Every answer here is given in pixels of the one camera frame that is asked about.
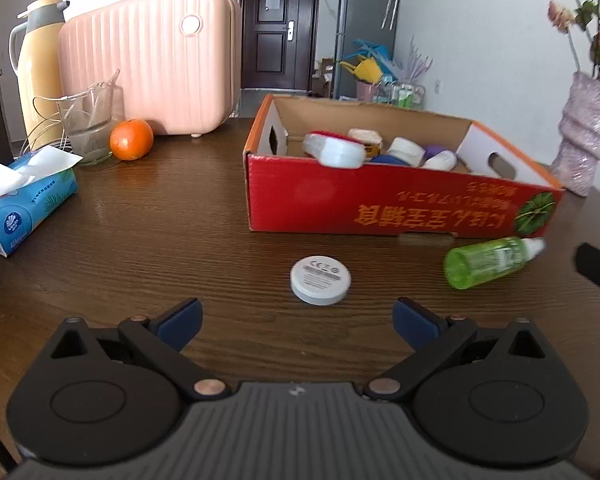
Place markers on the blue bottle cap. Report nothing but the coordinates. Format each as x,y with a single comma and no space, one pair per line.
386,160

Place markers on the glass measuring cup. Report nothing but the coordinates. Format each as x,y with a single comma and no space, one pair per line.
90,135

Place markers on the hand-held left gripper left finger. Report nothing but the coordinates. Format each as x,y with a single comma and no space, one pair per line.
180,320

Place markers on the white round tin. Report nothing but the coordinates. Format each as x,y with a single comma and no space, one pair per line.
321,280

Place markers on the brown cardboard carton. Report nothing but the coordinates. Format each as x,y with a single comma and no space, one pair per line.
324,80

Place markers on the red cardboard box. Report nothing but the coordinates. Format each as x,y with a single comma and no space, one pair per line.
355,205

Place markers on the pink suitcase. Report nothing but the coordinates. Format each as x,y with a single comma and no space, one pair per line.
150,60

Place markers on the blue plastic hanger bundle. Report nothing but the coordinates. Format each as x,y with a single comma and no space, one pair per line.
375,52

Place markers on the dark brown entrance door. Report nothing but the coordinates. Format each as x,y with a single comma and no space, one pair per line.
275,50

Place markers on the white spray bottle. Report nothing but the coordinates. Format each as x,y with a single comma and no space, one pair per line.
441,161

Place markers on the purple bottle cap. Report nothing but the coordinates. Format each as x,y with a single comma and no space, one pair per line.
434,150

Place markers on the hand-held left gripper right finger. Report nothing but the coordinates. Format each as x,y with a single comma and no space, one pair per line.
417,322

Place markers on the orange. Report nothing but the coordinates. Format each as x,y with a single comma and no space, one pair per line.
131,140

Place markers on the pink textured vase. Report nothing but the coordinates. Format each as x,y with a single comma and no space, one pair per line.
585,135

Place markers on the white red container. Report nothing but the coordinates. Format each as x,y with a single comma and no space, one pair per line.
337,154

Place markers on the blue tissue pack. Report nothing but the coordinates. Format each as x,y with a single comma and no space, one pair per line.
30,210

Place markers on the grey refrigerator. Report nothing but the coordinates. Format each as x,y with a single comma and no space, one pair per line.
362,15

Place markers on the yellow watering can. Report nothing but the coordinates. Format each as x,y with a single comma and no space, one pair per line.
362,71

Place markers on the pink bucket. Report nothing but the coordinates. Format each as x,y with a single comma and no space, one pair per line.
367,91

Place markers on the yellow thermos jug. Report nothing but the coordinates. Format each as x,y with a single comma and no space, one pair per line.
40,70

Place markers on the dried lavender bunch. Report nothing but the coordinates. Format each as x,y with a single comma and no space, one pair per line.
417,62

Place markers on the green spray bottle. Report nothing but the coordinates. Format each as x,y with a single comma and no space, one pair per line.
485,262

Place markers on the beige and yellow charger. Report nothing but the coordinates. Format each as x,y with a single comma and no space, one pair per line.
367,138

